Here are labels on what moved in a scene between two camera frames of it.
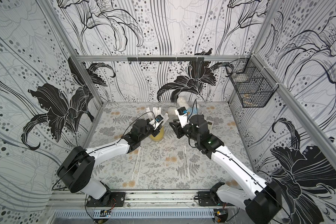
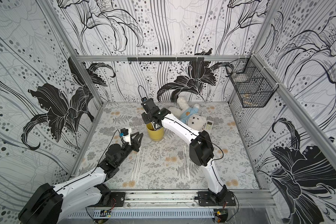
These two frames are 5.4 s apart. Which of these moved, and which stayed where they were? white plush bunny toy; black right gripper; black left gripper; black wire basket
Moved: black right gripper; black left gripper
Stayed: black wire basket; white plush bunny toy
